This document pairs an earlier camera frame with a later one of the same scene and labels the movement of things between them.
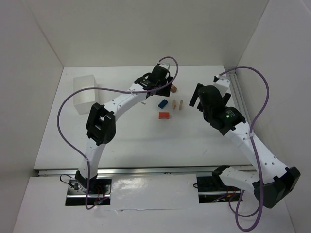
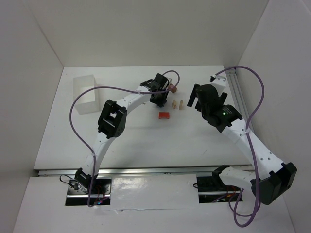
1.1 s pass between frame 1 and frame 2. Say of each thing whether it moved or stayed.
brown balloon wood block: stayed
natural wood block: stayed
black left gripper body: moved
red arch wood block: stayed
